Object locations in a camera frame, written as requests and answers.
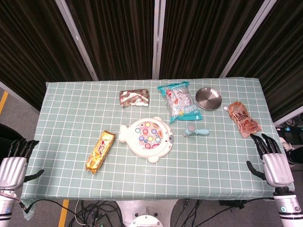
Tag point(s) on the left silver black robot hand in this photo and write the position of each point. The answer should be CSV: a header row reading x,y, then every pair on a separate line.
x,y
13,171

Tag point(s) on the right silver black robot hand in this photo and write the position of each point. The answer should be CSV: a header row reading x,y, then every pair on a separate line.
x,y
277,169

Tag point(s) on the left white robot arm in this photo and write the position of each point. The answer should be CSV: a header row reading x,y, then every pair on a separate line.
x,y
6,210

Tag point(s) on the white silver robot base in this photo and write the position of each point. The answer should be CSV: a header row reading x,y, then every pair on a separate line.
x,y
146,212

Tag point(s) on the white fish-shaped button toy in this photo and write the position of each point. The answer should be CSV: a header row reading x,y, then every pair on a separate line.
x,y
148,139

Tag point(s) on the black box with blue label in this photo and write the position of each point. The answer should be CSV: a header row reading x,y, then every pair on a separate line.
x,y
290,133

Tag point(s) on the black power strip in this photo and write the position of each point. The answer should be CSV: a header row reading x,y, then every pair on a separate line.
x,y
233,203

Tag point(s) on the brown sauce pouch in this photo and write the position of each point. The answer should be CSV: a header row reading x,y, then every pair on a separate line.
x,y
243,119

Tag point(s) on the green checked tablecloth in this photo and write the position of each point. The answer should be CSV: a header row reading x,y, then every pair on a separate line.
x,y
71,118

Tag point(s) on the gold snack bar package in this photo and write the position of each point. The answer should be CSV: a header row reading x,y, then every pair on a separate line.
x,y
100,151

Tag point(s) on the stainless steel plate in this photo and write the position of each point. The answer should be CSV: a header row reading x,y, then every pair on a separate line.
x,y
208,98

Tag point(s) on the dark curtain panel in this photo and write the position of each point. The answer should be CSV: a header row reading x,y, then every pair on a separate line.
x,y
201,40
279,59
116,40
35,52

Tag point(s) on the teal clear snack bag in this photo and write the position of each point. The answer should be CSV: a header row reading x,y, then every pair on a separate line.
x,y
181,101

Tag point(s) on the brown white snack package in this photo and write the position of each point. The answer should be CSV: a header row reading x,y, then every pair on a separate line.
x,y
134,98

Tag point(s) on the aluminium partition post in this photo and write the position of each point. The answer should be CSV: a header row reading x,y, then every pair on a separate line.
x,y
247,39
290,117
157,40
78,40

